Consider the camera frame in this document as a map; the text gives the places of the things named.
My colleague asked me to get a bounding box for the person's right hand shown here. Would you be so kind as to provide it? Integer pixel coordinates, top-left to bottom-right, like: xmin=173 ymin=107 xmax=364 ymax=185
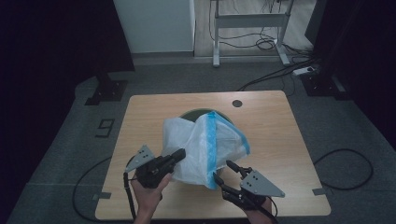
xmin=243 ymin=196 xmax=276 ymax=224

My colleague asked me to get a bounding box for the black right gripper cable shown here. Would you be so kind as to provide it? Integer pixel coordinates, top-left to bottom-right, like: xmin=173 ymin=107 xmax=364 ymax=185
xmin=253 ymin=195 xmax=280 ymax=224

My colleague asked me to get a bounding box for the white power strip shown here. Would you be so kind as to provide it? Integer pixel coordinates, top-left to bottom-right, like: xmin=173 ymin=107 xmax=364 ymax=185
xmin=291 ymin=65 xmax=317 ymax=77

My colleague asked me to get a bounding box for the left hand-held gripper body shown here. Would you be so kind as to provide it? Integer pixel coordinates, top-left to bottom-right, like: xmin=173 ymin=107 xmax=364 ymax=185
xmin=124 ymin=145 xmax=176 ymax=189

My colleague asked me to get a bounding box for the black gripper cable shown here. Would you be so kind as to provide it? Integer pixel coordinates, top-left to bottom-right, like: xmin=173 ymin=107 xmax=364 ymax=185
xmin=253 ymin=195 xmax=280 ymax=224
xmin=72 ymin=156 xmax=138 ymax=223

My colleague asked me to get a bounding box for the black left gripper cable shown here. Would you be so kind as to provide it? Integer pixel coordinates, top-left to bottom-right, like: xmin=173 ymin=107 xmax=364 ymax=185
xmin=72 ymin=156 xmax=138 ymax=223

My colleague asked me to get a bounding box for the green plastic bin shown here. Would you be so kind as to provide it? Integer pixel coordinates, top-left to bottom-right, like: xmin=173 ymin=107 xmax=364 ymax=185
xmin=179 ymin=107 xmax=235 ymax=126

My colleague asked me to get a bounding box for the white plastic bag blue edge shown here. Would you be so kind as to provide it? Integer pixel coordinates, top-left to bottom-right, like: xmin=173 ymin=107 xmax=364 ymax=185
xmin=161 ymin=110 xmax=251 ymax=191

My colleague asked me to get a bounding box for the dark curtain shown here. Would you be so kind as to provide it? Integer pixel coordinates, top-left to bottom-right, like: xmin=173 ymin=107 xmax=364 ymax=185
xmin=304 ymin=0 xmax=396 ymax=148
xmin=0 ymin=0 xmax=135 ymax=188

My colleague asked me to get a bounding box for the tangle of black cables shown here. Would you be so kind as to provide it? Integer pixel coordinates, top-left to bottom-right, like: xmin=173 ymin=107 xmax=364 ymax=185
xmin=207 ymin=0 xmax=318 ymax=92

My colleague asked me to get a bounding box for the white cabinet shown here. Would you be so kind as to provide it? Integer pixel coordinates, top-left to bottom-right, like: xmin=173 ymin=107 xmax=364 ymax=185
xmin=112 ymin=0 xmax=196 ymax=54

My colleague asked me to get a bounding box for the black stand base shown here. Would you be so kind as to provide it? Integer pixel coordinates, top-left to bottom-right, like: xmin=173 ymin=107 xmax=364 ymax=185
xmin=300 ymin=72 xmax=353 ymax=101
xmin=84 ymin=73 xmax=129 ymax=106

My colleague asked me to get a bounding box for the white metal desk frame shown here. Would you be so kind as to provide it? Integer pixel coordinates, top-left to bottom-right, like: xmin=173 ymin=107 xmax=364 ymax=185
xmin=210 ymin=0 xmax=295 ymax=68

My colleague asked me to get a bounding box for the black looped floor cable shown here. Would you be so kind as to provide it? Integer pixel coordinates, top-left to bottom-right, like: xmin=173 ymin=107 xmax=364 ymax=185
xmin=313 ymin=147 xmax=375 ymax=191

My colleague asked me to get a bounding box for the person's left hand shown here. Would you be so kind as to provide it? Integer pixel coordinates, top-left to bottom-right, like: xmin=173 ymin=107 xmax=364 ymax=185
xmin=130 ymin=172 xmax=173 ymax=217

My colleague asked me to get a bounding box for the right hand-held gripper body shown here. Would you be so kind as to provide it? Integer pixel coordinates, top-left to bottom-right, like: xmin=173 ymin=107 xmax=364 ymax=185
xmin=221 ymin=169 xmax=286 ymax=211

